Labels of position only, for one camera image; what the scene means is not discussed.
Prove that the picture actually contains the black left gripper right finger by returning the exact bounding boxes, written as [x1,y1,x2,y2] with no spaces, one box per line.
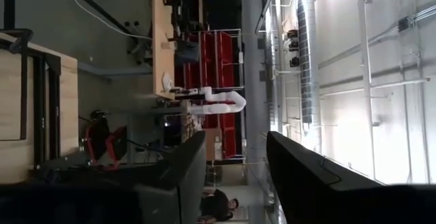
[266,131,382,224]

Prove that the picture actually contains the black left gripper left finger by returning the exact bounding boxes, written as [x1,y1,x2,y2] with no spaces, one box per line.
[155,131,208,224]

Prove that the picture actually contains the shelf with red bins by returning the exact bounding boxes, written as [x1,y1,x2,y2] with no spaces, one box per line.
[173,29,247,160]

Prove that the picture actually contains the brown cardboard box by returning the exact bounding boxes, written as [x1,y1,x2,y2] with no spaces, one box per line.
[204,127,224,161]

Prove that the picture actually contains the person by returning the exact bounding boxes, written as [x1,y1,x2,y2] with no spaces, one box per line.
[198,188,240,224]

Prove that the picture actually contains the red and black equipment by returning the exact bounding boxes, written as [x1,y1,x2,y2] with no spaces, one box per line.
[78,110,129,170]

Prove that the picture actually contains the grey metal floor bar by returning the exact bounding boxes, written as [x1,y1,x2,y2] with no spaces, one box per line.
[77,62,153,81]

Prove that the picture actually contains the wooden workbench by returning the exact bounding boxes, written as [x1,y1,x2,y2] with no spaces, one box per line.
[151,0,176,101]

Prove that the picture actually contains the black spotlight cluster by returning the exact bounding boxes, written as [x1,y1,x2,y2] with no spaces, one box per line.
[287,29,300,68]

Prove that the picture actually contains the dark ribbed duct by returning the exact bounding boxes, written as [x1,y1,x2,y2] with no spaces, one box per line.
[296,0,314,133]

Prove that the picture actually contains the white floor cable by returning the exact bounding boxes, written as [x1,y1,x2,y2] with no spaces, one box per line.
[69,0,153,42]

